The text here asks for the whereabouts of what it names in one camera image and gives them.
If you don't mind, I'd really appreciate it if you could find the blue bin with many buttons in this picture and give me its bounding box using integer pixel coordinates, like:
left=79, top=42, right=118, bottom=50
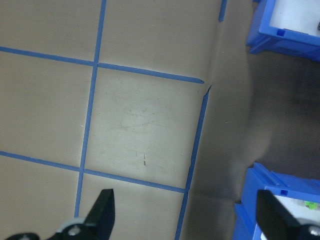
left=233, top=161, right=320, bottom=240

